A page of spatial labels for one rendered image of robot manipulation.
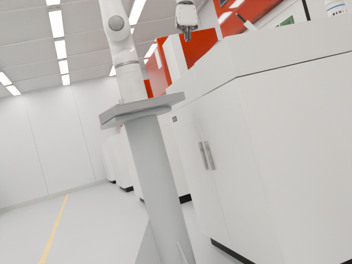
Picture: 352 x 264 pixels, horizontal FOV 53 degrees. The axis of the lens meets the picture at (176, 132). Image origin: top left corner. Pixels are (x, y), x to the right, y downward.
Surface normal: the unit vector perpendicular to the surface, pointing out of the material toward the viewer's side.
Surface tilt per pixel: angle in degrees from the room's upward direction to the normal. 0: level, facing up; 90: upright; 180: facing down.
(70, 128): 90
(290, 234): 90
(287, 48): 90
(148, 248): 90
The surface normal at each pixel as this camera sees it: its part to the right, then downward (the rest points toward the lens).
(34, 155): 0.26, -0.08
